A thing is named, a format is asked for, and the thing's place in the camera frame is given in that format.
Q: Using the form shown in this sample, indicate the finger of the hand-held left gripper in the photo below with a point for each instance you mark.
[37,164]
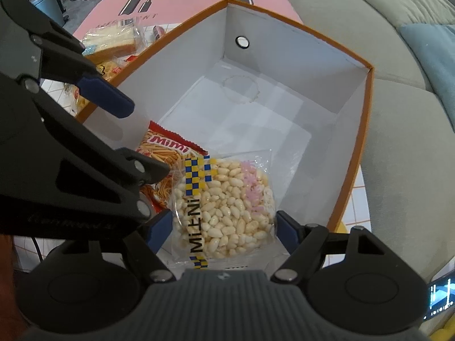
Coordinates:
[106,160]
[103,91]

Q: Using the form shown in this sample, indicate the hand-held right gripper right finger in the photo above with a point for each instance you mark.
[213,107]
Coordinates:
[286,230]

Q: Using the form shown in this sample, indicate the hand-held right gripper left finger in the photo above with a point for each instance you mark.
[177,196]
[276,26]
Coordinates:
[159,230]

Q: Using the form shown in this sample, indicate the red stick snack packet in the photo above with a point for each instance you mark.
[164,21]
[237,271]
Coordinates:
[164,149]

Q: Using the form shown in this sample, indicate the clear puffed rice snack bag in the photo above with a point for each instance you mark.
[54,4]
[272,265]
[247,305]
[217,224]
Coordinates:
[227,202]

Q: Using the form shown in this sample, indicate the orange cardboard box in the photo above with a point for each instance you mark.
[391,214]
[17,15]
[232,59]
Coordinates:
[284,60]

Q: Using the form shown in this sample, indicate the yellow snack packet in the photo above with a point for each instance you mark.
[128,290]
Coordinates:
[107,66]

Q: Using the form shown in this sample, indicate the sliced bread packet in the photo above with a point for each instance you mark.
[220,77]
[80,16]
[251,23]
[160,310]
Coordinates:
[113,41]

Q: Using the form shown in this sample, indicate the pink sausage stick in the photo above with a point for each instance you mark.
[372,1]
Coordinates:
[157,32]

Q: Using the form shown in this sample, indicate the potted plant in grey pot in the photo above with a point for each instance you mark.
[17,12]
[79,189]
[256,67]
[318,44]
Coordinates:
[48,7]

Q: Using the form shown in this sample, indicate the pink checked printed tablecloth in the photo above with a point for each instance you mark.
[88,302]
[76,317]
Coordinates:
[185,7]

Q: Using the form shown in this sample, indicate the grey-green sofa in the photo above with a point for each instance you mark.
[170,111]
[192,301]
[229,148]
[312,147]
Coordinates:
[394,120]

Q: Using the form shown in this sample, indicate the black phone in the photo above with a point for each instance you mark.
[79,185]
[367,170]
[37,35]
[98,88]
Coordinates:
[443,294]

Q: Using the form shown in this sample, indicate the blue pillow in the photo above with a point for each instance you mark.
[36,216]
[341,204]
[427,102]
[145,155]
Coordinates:
[433,51]

